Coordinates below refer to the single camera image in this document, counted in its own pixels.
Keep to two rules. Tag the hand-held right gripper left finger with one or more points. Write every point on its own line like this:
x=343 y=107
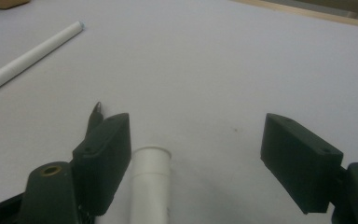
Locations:
x=102 y=161

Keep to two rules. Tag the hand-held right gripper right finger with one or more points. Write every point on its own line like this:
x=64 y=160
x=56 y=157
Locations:
x=298 y=161

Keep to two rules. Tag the thick white marker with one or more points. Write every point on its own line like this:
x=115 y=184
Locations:
x=150 y=186

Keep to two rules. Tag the thin white pen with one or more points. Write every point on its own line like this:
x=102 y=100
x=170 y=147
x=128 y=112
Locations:
x=31 y=57

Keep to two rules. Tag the brown pen holder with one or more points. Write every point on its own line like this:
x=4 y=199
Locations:
x=3 y=3

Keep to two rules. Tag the white table cover board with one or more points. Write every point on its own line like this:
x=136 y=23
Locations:
x=199 y=62

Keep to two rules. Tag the light wooden table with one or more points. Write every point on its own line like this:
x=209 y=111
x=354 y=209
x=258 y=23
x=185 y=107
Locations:
x=307 y=13

